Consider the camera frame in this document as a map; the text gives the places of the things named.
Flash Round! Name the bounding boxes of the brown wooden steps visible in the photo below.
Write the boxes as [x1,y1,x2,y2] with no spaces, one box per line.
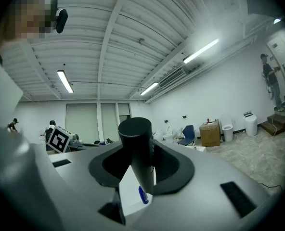
[257,113,285,137]

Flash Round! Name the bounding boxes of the small cardboard box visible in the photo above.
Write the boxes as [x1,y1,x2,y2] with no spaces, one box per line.
[199,119,222,147]

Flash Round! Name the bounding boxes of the white oval toilet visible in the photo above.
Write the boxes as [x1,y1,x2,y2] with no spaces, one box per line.
[153,128,164,142]

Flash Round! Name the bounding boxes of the blue chair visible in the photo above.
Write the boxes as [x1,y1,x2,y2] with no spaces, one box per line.
[176,125,196,146]

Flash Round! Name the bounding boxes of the narrow white window blind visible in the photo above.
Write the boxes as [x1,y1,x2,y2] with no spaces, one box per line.
[100,103,120,143]

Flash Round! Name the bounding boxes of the gold wire chair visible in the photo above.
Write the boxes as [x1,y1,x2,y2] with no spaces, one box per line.
[172,127,184,143]

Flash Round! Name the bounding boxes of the white door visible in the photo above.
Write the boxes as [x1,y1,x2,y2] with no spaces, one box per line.
[266,36,285,105]

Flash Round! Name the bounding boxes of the person's head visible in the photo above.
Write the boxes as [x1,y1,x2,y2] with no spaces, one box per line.
[0,0,59,64]

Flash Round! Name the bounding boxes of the black cylinder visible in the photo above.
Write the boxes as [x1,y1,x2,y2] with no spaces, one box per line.
[117,117,157,196]

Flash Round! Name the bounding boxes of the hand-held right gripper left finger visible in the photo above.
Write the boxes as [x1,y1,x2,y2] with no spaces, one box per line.
[36,141,126,231]

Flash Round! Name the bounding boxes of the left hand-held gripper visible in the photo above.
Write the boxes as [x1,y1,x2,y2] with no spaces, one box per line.
[46,126,82,154]

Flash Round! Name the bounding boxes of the black head-worn camera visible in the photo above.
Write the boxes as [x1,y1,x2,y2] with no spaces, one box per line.
[55,8,69,35]

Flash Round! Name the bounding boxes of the short white window blind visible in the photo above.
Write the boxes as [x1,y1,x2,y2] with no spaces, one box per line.
[117,103,131,116]

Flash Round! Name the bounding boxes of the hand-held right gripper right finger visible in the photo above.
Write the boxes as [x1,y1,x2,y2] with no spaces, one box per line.
[130,140,270,231]

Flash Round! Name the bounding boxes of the black floor cable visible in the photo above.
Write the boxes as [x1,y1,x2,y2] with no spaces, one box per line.
[257,182,283,190]

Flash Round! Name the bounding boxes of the ceiling air vent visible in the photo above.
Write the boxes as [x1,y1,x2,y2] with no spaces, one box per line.
[158,67,187,89]

